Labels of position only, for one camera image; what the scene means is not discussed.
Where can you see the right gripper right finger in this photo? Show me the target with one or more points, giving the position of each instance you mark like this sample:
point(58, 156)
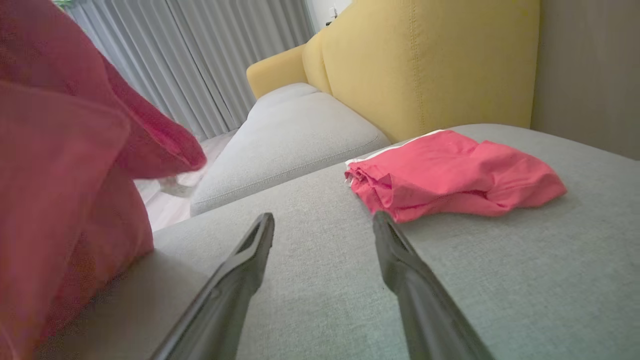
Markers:
point(425, 310)

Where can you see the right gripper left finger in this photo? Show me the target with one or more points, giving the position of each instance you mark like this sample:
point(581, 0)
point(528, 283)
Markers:
point(235, 295)

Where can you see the red white Bulls jersey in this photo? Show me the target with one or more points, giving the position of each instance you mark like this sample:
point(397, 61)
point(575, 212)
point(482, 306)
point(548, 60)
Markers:
point(60, 175)

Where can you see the large grey sofa seat cushion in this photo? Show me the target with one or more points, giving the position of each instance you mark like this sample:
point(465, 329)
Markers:
point(525, 280)

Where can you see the grey pleated curtain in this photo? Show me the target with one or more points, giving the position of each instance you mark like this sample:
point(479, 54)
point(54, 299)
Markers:
point(200, 55)

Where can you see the yellow sofa backrest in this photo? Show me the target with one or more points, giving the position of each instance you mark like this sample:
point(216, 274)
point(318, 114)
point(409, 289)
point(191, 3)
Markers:
point(425, 65)

